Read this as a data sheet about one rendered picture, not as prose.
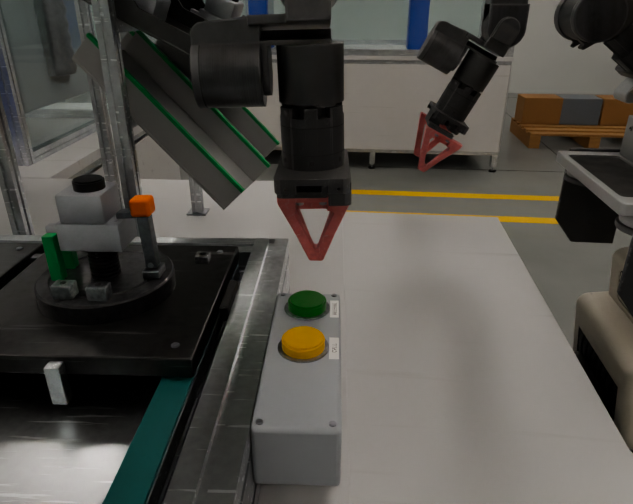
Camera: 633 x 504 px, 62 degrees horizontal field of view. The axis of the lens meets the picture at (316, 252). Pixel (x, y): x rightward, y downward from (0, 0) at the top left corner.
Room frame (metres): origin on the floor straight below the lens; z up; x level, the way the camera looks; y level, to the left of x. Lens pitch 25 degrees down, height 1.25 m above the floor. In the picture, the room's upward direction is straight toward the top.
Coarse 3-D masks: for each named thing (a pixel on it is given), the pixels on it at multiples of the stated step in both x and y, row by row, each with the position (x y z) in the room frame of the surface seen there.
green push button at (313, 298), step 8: (296, 296) 0.48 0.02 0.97; (304, 296) 0.48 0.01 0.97; (312, 296) 0.48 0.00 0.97; (320, 296) 0.48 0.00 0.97; (288, 304) 0.47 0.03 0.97; (296, 304) 0.46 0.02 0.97; (304, 304) 0.46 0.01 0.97; (312, 304) 0.46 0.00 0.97; (320, 304) 0.46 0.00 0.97; (296, 312) 0.46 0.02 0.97; (304, 312) 0.46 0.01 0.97; (312, 312) 0.46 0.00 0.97; (320, 312) 0.46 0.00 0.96
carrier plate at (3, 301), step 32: (192, 256) 0.58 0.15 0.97; (224, 256) 0.58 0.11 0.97; (32, 288) 0.50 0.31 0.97; (192, 288) 0.50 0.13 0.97; (224, 288) 0.52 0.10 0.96; (0, 320) 0.44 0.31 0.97; (32, 320) 0.44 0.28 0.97; (128, 320) 0.44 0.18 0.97; (160, 320) 0.44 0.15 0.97; (192, 320) 0.44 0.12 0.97; (0, 352) 0.38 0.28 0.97; (32, 352) 0.38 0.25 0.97; (64, 352) 0.38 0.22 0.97; (96, 352) 0.38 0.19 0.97; (128, 352) 0.38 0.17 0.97; (160, 352) 0.38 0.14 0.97; (192, 352) 0.38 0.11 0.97
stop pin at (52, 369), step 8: (48, 368) 0.37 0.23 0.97; (56, 368) 0.37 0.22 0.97; (64, 368) 0.38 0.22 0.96; (48, 376) 0.37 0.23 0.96; (56, 376) 0.37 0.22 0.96; (64, 376) 0.37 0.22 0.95; (48, 384) 0.37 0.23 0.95; (56, 384) 0.37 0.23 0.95; (64, 384) 0.37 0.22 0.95; (56, 392) 0.37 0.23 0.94; (64, 392) 0.37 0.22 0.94; (56, 400) 0.37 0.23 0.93; (64, 400) 0.37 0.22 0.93
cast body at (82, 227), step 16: (80, 176) 0.50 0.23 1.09; (96, 176) 0.50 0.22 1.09; (64, 192) 0.48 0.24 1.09; (80, 192) 0.48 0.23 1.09; (96, 192) 0.48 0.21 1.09; (112, 192) 0.50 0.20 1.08; (64, 208) 0.48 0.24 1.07; (80, 208) 0.48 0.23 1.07; (96, 208) 0.48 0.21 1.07; (112, 208) 0.50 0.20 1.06; (48, 224) 0.50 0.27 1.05; (64, 224) 0.48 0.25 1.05; (80, 224) 0.48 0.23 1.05; (96, 224) 0.48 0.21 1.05; (112, 224) 0.48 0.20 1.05; (128, 224) 0.50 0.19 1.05; (64, 240) 0.48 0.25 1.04; (80, 240) 0.48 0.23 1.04; (96, 240) 0.48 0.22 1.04; (112, 240) 0.48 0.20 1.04; (128, 240) 0.49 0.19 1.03
